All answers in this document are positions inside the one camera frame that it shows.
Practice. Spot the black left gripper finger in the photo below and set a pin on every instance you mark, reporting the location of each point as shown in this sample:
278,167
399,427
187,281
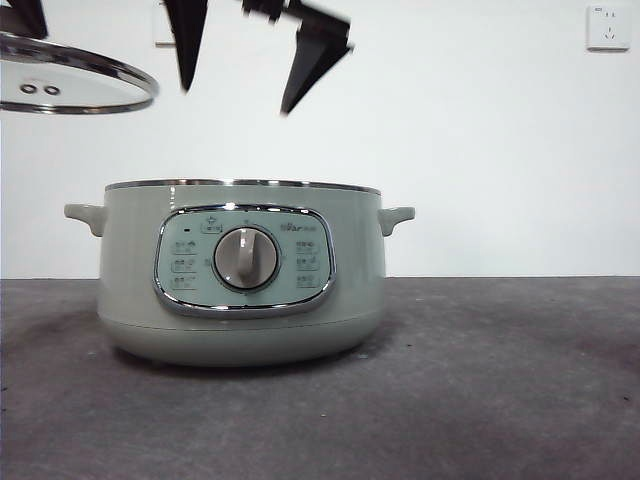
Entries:
22,15

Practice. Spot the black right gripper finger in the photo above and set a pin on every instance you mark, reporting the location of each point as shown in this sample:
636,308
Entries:
187,35
312,65

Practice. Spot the glass lid with green knob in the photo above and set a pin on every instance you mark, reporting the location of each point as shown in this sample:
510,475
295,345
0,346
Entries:
75,75

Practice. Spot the pale green electric pot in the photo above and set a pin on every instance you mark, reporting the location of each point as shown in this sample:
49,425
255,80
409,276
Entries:
130,250

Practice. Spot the white wall socket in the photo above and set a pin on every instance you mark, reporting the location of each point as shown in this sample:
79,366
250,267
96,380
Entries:
161,42
608,27

